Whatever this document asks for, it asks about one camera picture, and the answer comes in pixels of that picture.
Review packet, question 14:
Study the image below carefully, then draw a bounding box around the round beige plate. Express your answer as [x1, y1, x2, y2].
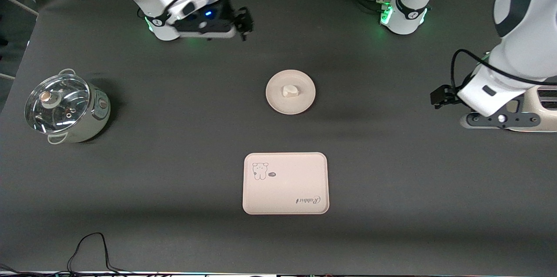
[265, 69, 316, 115]

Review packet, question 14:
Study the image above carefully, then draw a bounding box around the beige rabbit print tray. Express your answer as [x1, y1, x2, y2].
[242, 152, 330, 215]

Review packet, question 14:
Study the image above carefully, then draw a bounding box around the white toaster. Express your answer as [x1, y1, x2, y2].
[520, 85, 557, 132]

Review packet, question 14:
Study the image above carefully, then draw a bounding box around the pale green electric pot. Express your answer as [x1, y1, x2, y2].
[25, 68, 111, 145]

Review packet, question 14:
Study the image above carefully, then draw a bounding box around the glass pot lid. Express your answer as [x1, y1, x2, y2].
[25, 74, 91, 134]

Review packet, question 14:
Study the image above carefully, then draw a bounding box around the black floor cable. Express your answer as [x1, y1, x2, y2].
[67, 232, 133, 275]

